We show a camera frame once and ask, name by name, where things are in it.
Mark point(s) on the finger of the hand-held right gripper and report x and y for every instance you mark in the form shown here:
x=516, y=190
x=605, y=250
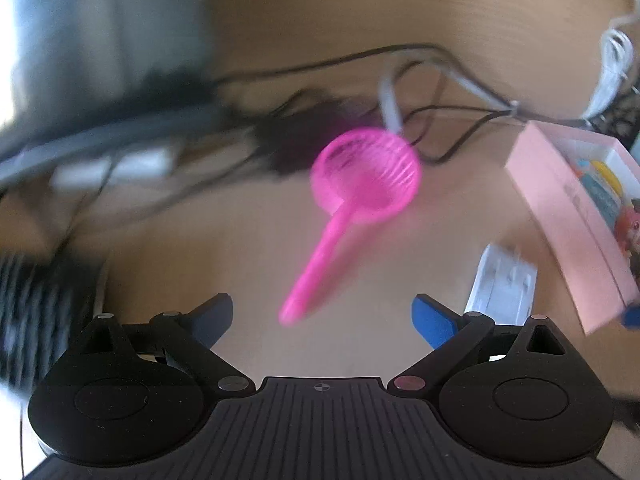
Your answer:
x=632, y=317

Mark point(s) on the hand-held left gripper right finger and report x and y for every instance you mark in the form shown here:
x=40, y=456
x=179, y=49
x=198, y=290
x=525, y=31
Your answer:
x=432, y=317

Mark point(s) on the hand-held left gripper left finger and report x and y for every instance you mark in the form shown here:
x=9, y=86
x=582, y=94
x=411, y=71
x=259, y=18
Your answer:
x=212, y=317

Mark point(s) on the small doll figure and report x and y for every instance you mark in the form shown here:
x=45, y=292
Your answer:
x=632, y=230

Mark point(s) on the pink cardboard box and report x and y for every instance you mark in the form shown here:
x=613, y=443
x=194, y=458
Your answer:
x=565, y=220

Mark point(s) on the blue and white packet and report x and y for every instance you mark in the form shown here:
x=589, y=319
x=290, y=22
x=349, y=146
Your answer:
x=600, y=197

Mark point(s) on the yellow plastic toy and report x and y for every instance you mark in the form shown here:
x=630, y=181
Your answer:
x=607, y=172

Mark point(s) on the pink plastic strainer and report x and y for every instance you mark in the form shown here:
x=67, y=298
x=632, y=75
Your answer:
x=362, y=180

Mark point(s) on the wooden desktop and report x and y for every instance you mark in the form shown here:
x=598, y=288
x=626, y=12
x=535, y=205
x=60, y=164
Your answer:
x=310, y=240

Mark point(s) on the clear white plastic package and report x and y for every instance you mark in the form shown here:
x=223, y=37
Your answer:
x=502, y=285

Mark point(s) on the black keyboard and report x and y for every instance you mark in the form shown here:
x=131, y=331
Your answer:
x=47, y=320

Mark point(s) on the white power strip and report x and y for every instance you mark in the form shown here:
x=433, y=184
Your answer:
x=115, y=165

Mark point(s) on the black power adapter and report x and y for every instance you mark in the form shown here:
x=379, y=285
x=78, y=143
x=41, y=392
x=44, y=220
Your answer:
x=300, y=130

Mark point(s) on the computer monitor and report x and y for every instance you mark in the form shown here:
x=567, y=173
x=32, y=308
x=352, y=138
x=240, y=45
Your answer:
x=95, y=45

